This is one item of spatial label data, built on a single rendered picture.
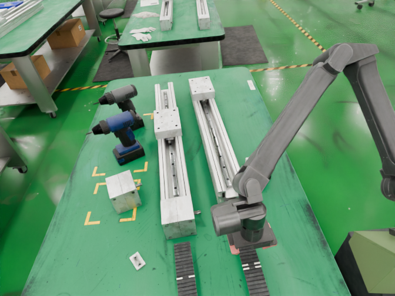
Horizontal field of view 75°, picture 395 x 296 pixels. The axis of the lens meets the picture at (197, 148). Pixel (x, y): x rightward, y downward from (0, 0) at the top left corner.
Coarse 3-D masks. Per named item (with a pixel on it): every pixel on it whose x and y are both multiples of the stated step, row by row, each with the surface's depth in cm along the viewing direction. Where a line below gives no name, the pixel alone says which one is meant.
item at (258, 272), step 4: (260, 268) 72; (244, 272) 71; (248, 272) 71; (252, 272) 71; (256, 272) 71; (260, 272) 71; (248, 276) 70; (252, 276) 70; (256, 276) 70; (260, 276) 70
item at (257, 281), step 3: (261, 276) 70; (246, 279) 70; (249, 279) 70; (252, 279) 70; (255, 279) 69; (258, 279) 69; (261, 279) 69; (264, 279) 70; (249, 282) 69; (252, 282) 69; (255, 282) 69; (258, 282) 69; (261, 282) 69; (264, 282) 69; (249, 285) 69; (252, 285) 69
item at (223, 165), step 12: (204, 108) 127; (216, 108) 122; (204, 120) 115; (216, 120) 115; (204, 132) 109; (216, 132) 115; (204, 144) 109; (216, 144) 107; (228, 144) 102; (216, 156) 104; (228, 156) 98; (216, 168) 94; (228, 168) 98; (216, 180) 89; (228, 180) 92; (216, 192) 90; (228, 192) 90
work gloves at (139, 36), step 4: (144, 28) 240; (148, 28) 238; (152, 28) 237; (132, 32) 234; (136, 32) 234; (136, 36) 225; (140, 36) 223; (144, 36) 218; (148, 36) 220; (144, 40) 218
